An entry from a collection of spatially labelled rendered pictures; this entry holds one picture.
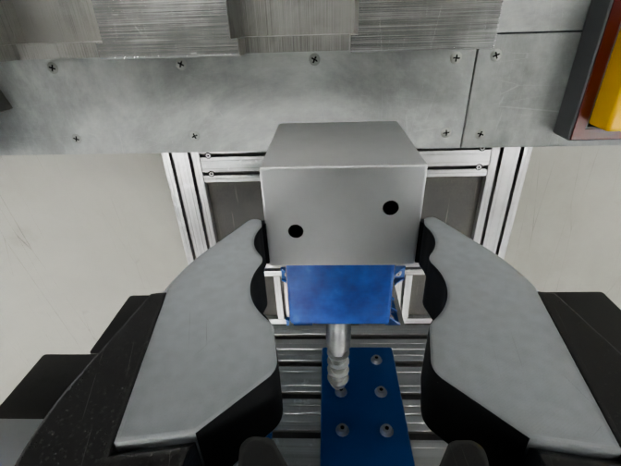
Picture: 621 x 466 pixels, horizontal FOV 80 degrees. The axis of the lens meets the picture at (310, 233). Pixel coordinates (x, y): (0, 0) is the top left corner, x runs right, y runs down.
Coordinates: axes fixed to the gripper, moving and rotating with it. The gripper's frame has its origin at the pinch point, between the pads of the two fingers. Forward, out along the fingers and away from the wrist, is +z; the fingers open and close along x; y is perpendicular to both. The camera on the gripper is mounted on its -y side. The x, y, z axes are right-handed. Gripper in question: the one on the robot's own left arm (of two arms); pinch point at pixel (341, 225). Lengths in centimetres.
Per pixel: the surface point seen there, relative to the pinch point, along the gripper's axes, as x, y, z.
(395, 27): 2.3, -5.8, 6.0
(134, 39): -8.5, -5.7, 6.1
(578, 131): 15.4, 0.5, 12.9
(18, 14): -15.1, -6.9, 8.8
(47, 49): -13.5, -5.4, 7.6
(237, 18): -4.4, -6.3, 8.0
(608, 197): 84, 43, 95
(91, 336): -96, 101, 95
